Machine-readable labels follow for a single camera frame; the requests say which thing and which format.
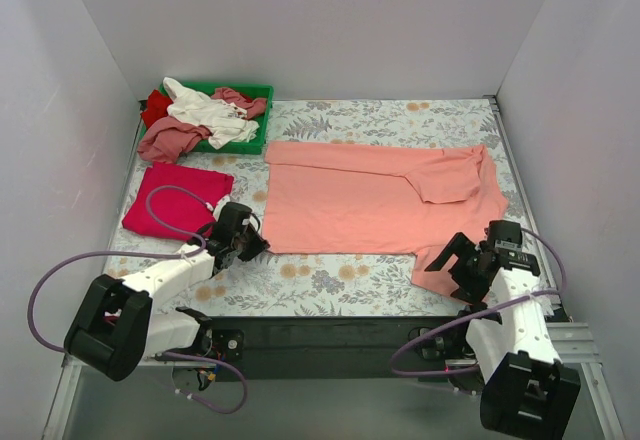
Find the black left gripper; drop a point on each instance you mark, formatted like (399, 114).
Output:
(245, 244)

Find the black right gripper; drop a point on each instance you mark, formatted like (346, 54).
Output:
(465, 264)

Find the salmon pink t-shirt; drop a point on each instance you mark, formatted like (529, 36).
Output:
(377, 200)

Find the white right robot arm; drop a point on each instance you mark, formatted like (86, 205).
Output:
(528, 392)

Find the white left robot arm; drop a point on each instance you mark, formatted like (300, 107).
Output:
(119, 322)

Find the floral patterned table mat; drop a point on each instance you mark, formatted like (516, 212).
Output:
(358, 285)

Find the folded magenta t-shirt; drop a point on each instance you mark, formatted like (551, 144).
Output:
(172, 206)

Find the green plastic bin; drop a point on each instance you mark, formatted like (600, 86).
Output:
(253, 147)

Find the white crumpled t-shirt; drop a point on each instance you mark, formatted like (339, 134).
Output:
(224, 121)

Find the dusty pink crumpled t-shirt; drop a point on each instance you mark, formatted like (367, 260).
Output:
(168, 139)

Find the mauve crumpled t-shirt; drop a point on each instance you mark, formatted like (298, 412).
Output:
(252, 107)

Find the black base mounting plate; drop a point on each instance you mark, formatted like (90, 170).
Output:
(272, 348)

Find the red crumpled t-shirt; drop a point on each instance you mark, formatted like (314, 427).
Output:
(155, 108)

